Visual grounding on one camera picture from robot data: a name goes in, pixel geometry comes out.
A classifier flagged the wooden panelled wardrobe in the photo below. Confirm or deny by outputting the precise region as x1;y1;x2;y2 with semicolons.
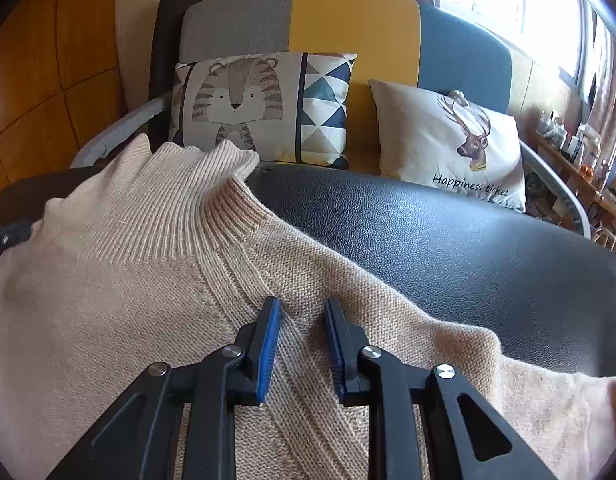
0;0;128;201

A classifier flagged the deer print cushion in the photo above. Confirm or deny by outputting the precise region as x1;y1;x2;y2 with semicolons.
369;78;528;214

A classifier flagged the tiger print cushion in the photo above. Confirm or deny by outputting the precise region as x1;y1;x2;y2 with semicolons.
169;51;359;170

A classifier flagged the beige knit sweater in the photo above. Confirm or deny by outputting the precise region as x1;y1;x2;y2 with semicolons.
0;132;616;480

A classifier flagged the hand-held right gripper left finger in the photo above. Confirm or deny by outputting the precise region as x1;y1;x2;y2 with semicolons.
46;296;283;480

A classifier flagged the cluttered wooden shelf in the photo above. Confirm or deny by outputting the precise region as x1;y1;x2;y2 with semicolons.
530;110;616;261

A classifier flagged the bright window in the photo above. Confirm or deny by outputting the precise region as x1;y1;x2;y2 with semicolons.
440;0;594;81

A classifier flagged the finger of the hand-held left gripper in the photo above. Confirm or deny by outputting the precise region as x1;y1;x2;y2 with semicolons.
0;224;36;263

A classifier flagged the grey yellow blue sofa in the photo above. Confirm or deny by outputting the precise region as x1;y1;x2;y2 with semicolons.
70;0;594;241

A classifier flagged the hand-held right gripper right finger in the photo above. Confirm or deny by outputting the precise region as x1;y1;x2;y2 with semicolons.
323;297;556;480

